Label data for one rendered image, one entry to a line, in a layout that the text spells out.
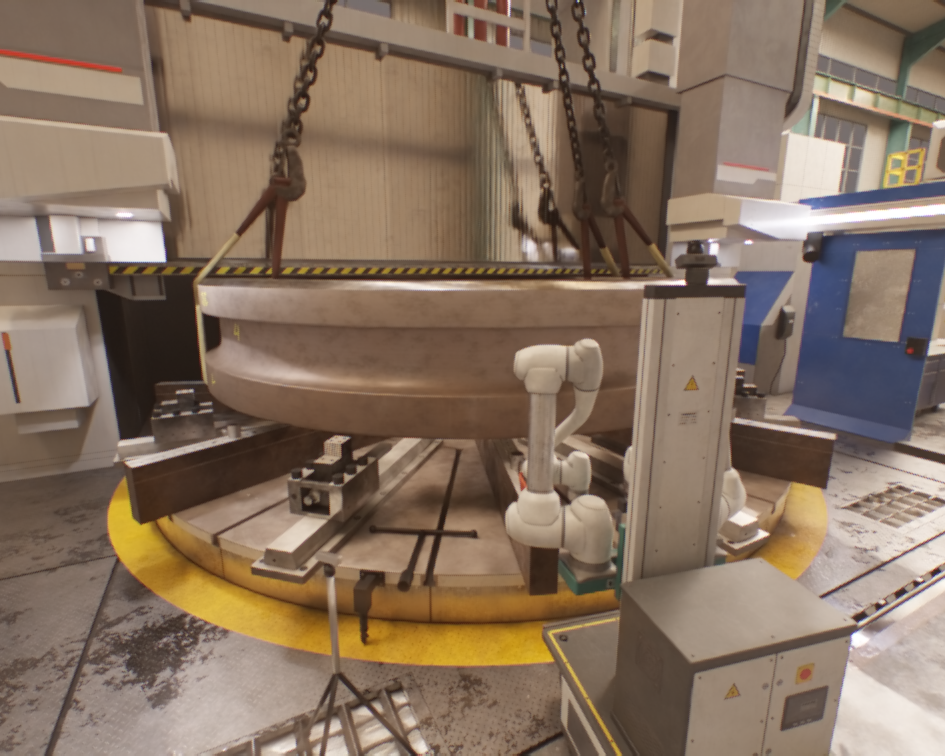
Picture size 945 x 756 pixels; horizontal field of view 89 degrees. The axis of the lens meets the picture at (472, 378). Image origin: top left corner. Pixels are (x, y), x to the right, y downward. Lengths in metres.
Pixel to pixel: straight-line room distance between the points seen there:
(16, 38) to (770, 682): 4.60
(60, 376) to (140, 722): 3.22
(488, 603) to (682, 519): 1.27
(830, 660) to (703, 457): 0.64
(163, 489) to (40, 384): 1.98
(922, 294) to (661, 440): 5.41
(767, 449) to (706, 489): 2.39
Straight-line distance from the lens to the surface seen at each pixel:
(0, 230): 4.66
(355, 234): 5.56
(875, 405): 7.14
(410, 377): 2.96
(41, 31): 4.20
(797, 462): 4.28
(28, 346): 5.28
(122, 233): 4.51
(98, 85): 4.09
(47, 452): 5.87
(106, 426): 5.72
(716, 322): 1.75
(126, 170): 3.55
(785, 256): 8.70
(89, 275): 5.31
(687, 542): 1.97
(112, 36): 4.17
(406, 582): 2.56
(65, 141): 3.61
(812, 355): 7.36
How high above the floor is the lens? 1.82
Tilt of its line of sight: 12 degrees down
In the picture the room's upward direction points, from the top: straight up
